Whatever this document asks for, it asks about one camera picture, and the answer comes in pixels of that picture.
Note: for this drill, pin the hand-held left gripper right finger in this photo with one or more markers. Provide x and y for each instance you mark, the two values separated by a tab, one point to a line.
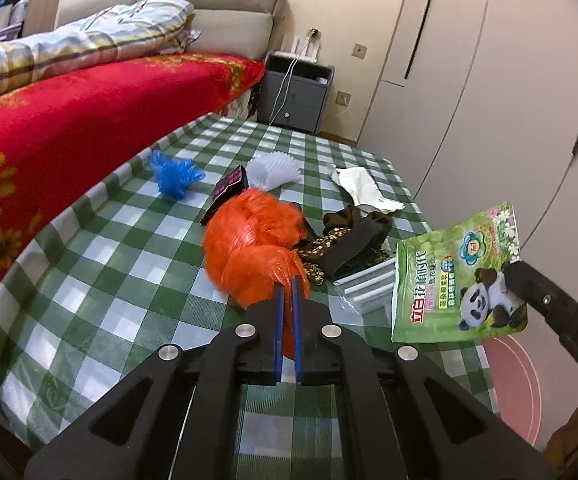
296	330

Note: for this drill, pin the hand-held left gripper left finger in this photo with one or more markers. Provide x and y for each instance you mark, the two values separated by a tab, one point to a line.
279	330

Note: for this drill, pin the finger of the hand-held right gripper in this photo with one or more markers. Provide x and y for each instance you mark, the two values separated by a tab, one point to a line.
534	290

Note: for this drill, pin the pink plastic bin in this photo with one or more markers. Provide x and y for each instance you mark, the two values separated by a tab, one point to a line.
516	390

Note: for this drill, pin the green panda print packet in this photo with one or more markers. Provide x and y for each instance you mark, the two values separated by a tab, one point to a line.
444	280

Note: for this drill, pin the orange plastic bag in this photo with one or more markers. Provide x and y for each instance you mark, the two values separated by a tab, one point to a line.
249	240

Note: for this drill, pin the dark floral scrunchie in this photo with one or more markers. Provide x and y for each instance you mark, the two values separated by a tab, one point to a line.
349	245

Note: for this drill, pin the clear pack of white tubes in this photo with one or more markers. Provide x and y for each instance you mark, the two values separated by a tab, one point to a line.
369	285

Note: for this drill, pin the dark patterned packet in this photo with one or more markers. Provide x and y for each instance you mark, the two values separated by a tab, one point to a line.
226	190

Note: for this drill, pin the white pleated paper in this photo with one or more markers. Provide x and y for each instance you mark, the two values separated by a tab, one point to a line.
274	172

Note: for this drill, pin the white paper bag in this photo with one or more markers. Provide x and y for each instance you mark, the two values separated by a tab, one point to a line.
364	187

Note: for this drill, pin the blue plastic bag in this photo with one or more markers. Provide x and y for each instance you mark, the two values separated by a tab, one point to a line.
174	175

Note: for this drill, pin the white wardrobe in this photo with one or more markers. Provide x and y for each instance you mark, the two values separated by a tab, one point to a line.
509	85

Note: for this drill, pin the grey nightstand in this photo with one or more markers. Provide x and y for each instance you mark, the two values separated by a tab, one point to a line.
294	95

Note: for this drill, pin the white router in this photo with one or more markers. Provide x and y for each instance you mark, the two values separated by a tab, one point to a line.
299	52

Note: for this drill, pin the red floral blanket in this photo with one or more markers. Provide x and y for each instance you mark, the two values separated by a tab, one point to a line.
69	125

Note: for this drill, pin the beige upholstered headboard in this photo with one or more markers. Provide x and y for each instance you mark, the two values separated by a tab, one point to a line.
234	15

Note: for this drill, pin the plaid quilt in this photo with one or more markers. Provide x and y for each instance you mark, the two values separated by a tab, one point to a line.
84	35

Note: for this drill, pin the wall socket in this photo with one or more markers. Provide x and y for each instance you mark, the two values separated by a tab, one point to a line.
343	97

